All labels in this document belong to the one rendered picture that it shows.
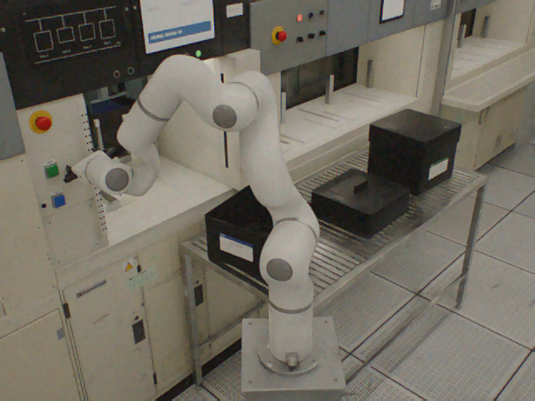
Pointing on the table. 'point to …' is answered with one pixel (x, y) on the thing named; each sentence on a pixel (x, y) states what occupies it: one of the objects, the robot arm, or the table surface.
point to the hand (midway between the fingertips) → (83, 161)
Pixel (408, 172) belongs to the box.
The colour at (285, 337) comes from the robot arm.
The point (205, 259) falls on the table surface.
